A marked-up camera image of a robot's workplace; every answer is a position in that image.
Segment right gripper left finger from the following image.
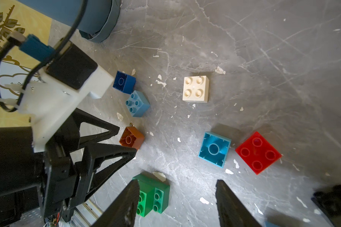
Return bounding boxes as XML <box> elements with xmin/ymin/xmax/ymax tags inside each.
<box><xmin>92</xmin><ymin>180</ymin><xmax>140</xmax><ymax>227</ymax></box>

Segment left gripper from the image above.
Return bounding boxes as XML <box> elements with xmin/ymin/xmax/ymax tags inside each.
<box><xmin>0</xmin><ymin>127</ymin><xmax>137</xmax><ymax>227</ymax></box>

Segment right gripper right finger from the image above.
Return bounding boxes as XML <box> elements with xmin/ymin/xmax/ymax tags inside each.
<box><xmin>216</xmin><ymin>180</ymin><xmax>261</xmax><ymax>227</ymax></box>

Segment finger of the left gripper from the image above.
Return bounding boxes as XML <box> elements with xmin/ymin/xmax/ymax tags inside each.
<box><xmin>54</xmin><ymin>108</ymin><xmax>120</xmax><ymax>148</ymax></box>

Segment long green lego brick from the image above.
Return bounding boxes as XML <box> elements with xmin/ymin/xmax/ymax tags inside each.
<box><xmin>133</xmin><ymin>174</ymin><xmax>170</xmax><ymax>217</ymax></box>

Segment brown lego brick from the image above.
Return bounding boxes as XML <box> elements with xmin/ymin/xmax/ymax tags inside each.
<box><xmin>119</xmin><ymin>126</ymin><xmax>145</xmax><ymax>150</ymax></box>

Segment long blue lego brick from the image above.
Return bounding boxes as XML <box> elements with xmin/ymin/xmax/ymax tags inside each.
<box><xmin>264</xmin><ymin>221</ymin><xmax>280</xmax><ymax>227</ymax></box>

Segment red lego brick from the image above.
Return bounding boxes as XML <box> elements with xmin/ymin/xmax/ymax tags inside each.
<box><xmin>235</xmin><ymin>131</ymin><xmax>282</xmax><ymax>175</ymax></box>

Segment teal lego brick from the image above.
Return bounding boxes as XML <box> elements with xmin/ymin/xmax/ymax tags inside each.
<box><xmin>199</xmin><ymin>131</ymin><xmax>232</xmax><ymax>168</ymax></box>

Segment light blue lego brick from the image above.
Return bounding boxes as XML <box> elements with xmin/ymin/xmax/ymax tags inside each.
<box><xmin>125</xmin><ymin>90</ymin><xmax>150</xmax><ymax>117</ymax></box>

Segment dark blue lego brick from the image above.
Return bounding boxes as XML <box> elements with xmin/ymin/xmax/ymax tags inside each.
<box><xmin>113</xmin><ymin>71</ymin><xmax>136</xmax><ymax>94</ymax></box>

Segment black lego brick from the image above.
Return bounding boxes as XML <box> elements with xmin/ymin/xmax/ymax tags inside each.
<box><xmin>311</xmin><ymin>184</ymin><xmax>341</xmax><ymax>227</ymax></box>

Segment white lego brick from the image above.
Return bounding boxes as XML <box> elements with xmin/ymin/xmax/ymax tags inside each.
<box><xmin>182</xmin><ymin>76</ymin><xmax>209</xmax><ymax>103</ymax></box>

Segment potted plant grey pot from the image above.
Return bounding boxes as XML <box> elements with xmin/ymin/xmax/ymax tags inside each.
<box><xmin>20</xmin><ymin>0</ymin><xmax>121</xmax><ymax>43</ymax></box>

